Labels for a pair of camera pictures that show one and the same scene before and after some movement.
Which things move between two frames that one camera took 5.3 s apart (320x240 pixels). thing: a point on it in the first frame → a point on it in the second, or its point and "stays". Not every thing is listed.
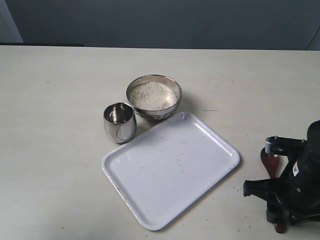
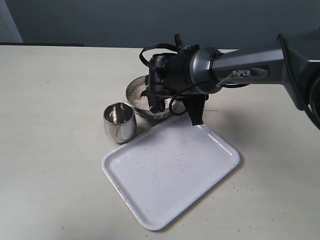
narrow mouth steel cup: [120, 122] stays
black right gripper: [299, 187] → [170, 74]
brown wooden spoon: [271, 162] → [144, 93]
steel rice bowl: [154, 97] stays
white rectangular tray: [161, 170] stays
